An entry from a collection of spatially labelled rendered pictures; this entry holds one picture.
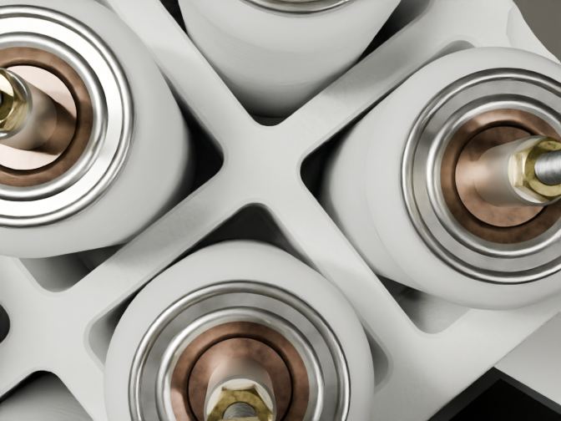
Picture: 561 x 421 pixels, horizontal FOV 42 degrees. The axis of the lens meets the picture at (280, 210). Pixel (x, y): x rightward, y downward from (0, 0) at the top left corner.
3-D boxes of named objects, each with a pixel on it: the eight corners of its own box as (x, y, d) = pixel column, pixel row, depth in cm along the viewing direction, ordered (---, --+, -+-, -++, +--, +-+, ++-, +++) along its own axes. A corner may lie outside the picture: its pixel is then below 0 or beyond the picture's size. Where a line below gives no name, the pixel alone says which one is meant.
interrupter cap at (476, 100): (357, 217, 26) (361, 217, 25) (460, 32, 26) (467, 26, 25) (542, 322, 26) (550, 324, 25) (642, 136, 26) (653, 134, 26)
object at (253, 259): (315, 232, 43) (369, 239, 25) (326, 394, 43) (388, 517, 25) (152, 243, 43) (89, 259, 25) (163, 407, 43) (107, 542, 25)
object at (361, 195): (285, 225, 43) (319, 229, 25) (364, 85, 44) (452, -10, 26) (426, 304, 44) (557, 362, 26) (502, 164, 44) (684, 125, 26)
